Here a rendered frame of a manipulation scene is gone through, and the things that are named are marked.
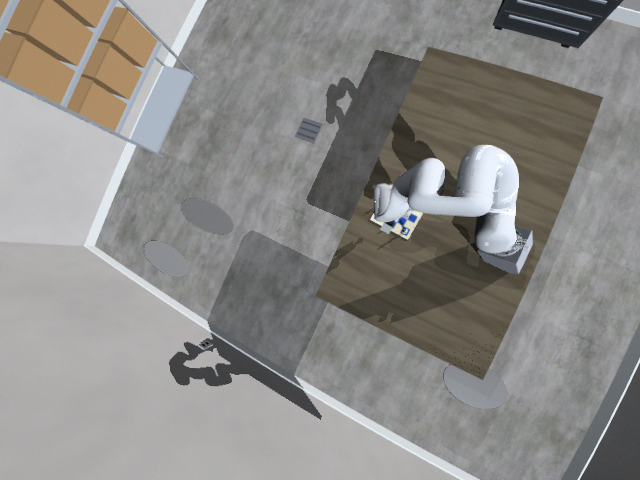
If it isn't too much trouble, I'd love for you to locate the blue and cream chessboard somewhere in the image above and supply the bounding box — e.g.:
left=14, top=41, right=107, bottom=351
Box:
left=371, top=210, right=423, bottom=240

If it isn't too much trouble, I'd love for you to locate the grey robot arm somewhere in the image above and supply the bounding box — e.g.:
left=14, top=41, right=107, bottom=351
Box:
left=373, top=145, right=530, bottom=256

